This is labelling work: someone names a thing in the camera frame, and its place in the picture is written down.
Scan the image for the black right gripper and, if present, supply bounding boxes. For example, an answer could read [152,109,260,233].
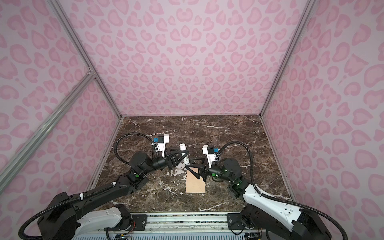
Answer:
[186,157,234,184]

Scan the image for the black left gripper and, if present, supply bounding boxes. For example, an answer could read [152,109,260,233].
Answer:
[142,147,188,177]

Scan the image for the white glue stick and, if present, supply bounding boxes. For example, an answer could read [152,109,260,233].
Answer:
[180,144,190,165]

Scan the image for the peach paper envelope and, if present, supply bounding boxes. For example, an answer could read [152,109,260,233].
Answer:
[186,170,206,194]

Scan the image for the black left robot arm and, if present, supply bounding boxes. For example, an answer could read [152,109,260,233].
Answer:
[38,150,189,240]

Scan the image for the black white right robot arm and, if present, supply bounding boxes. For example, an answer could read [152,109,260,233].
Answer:
[186,159,332,240]

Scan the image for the left diagonal aluminium strut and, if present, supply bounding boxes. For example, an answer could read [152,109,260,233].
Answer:
[1,71,94,193]

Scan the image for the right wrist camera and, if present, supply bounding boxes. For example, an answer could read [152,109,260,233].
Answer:
[202,145,220,168]

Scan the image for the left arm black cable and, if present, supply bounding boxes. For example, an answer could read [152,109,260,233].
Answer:
[17,132,155,240]

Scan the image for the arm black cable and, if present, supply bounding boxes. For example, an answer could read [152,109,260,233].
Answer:
[17,132,155,240]
[217,140,349,240]

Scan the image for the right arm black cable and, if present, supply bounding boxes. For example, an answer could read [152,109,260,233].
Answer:
[217,140,349,240]

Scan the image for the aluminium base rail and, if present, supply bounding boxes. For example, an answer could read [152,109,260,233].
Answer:
[71,211,319,240]

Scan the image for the right corner aluminium post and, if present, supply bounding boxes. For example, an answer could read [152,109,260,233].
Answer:
[259,0,318,119]

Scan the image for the corner aluminium post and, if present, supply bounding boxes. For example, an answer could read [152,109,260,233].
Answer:
[47,0,123,120]
[259,0,318,119]

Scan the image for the left corner aluminium post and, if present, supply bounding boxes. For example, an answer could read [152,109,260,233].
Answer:
[47,0,123,120]

